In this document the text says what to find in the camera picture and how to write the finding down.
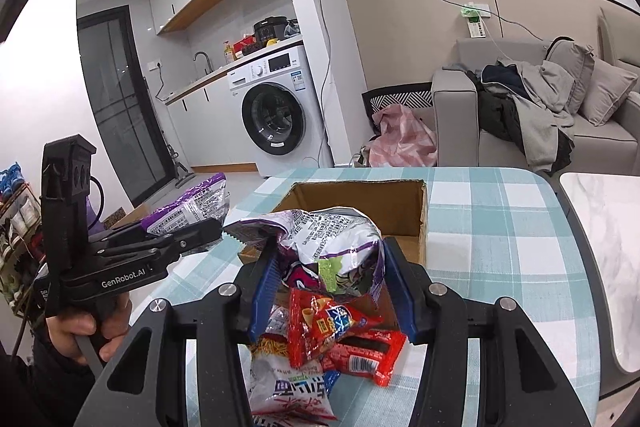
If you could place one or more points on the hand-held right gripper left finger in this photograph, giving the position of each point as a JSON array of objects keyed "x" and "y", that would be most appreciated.
[{"x": 265, "y": 292}]

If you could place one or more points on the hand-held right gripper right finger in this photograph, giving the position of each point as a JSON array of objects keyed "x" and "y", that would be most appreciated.
[{"x": 400, "y": 292}]

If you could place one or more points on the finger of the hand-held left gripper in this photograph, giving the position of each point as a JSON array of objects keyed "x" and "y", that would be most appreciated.
[
  {"x": 125, "y": 237},
  {"x": 195, "y": 237}
]

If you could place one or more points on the red cone chips bag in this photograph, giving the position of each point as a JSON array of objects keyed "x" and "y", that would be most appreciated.
[{"x": 320, "y": 322}]

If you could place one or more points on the silver purple snack bag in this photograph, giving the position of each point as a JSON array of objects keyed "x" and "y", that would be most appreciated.
[{"x": 325, "y": 232}]

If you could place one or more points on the cardboard box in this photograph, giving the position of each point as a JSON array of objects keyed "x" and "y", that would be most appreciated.
[{"x": 350, "y": 202}]

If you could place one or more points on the person's left forearm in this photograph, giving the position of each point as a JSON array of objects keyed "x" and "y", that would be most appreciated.
[{"x": 45, "y": 387}]

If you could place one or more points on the person's left hand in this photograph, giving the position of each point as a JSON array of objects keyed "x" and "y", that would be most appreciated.
[{"x": 117, "y": 317}]

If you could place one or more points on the flat cardboard piece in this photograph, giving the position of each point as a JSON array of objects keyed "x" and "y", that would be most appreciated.
[{"x": 125, "y": 217}]

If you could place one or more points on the orange noodle snack packet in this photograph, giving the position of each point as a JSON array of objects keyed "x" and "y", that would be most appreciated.
[{"x": 272, "y": 332}]

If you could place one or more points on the shoe rack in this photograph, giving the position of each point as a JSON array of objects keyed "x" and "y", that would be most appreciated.
[{"x": 20, "y": 232}]

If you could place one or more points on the red flat snack packet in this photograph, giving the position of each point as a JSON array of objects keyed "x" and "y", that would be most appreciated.
[{"x": 365, "y": 357}]

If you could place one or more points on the teal checked tablecloth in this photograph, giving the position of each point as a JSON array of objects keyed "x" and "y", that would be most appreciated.
[{"x": 475, "y": 232}]

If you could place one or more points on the white snack packet blue lettering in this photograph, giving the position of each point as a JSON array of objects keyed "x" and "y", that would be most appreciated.
[{"x": 285, "y": 387}]

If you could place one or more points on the white kitchen base cabinet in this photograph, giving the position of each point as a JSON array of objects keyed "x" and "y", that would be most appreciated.
[{"x": 210, "y": 122}]

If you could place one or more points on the dark glass door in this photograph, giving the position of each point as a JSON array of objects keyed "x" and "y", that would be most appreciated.
[{"x": 120, "y": 107}]

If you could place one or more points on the white washing machine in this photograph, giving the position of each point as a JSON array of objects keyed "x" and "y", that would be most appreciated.
[{"x": 280, "y": 117}]

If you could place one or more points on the pink checked cloth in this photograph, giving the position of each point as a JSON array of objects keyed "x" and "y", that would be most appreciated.
[{"x": 405, "y": 137}]

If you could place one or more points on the kitchen faucet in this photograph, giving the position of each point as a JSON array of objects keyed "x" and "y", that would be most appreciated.
[{"x": 202, "y": 59}]

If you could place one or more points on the yellow bottle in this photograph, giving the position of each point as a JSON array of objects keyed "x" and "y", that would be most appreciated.
[{"x": 229, "y": 53}]

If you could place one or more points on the black white patterned basket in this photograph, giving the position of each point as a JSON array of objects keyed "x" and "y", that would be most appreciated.
[{"x": 395, "y": 99}]

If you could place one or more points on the grey sofa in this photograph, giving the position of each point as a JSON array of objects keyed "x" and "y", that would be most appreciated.
[{"x": 455, "y": 107}]

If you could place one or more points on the red box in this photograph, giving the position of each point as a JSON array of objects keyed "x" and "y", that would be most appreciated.
[{"x": 245, "y": 44}]

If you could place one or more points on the white marble table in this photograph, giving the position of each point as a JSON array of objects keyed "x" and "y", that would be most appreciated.
[{"x": 605, "y": 257}]

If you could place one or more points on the dark jacket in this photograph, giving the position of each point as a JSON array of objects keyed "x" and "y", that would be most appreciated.
[{"x": 497, "y": 107}]

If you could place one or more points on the black rice cooker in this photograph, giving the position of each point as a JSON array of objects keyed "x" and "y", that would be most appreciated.
[{"x": 270, "y": 31}]

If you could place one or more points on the grey hoodie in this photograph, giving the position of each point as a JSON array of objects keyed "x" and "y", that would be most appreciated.
[{"x": 542, "y": 117}]

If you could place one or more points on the grey sofa cushion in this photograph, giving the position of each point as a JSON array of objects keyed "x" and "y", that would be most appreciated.
[
  {"x": 607, "y": 92},
  {"x": 570, "y": 67}
]

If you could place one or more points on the beige headboard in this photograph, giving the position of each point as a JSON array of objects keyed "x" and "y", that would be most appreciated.
[{"x": 620, "y": 37}]

